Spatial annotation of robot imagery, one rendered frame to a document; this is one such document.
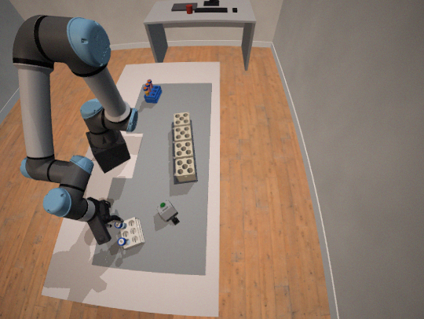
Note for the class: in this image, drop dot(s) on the cream bucket adapter with holes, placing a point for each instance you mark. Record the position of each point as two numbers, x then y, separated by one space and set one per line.
185 171

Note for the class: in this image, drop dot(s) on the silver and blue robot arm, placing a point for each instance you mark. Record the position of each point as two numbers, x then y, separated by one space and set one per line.
83 45

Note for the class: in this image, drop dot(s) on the beige bucket adapter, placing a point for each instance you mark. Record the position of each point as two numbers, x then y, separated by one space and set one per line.
185 130
178 119
183 150

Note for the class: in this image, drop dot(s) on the blue tube rack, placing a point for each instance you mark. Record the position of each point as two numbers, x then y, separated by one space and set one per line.
150 99

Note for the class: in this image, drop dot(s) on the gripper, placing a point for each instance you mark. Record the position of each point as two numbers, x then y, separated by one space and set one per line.
106 216

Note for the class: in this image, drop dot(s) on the grey flat mat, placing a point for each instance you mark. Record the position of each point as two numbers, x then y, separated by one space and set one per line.
169 248

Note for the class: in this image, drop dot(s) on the white tube rack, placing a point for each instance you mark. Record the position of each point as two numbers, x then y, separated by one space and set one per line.
133 236

